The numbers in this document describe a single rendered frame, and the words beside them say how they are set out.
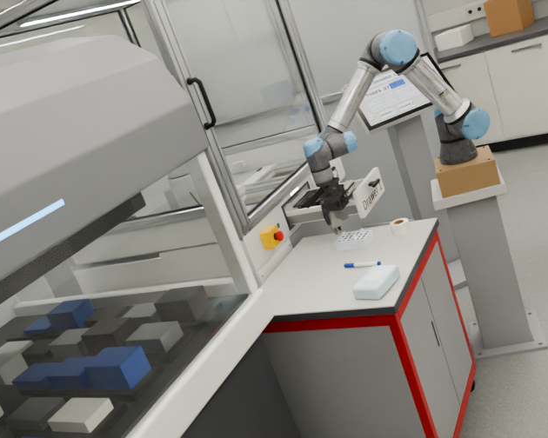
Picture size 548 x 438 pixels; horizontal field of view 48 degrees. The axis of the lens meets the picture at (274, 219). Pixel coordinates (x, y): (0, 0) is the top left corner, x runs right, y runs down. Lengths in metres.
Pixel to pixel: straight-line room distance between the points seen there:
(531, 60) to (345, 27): 1.66
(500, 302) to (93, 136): 1.91
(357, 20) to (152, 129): 2.72
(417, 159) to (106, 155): 2.26
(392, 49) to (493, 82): 3.10
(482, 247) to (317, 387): 0.95
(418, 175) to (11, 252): 2.56
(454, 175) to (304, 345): 0.93
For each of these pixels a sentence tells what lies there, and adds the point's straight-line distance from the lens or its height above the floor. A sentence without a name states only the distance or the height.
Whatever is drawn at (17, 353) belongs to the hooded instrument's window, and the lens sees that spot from 1.25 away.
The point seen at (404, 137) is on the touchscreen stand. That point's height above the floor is 0.83.
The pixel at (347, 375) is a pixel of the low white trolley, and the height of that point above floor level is 0.50.
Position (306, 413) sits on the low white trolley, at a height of 0.35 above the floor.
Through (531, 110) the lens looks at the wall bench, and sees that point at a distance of 5.29.
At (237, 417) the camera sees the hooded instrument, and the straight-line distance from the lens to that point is 1.85.
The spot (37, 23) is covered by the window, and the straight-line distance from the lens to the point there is 2.51.
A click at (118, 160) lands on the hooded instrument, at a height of 1.45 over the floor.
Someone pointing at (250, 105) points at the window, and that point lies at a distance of 2.49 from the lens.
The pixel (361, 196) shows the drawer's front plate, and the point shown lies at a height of 0.90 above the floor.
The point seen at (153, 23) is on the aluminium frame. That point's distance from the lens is 2.16.
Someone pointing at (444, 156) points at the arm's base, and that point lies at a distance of 2.56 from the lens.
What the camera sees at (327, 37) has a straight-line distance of 4.23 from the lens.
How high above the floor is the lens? 1.62
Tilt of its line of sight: 17 degrees down
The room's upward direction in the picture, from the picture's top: 20 degrees counter-clockwise
